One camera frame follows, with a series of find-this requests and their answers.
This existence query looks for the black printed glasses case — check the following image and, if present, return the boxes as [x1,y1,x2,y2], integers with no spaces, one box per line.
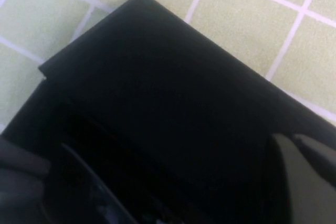
[0,0,336,224]

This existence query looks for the black framed glasses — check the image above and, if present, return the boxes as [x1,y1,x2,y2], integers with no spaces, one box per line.
[59,141,169,224]

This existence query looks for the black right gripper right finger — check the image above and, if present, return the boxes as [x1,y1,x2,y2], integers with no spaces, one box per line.
[272,133,336,224]

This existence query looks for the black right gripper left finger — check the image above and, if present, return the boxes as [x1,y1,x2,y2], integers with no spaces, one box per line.
[0,134,52,224]

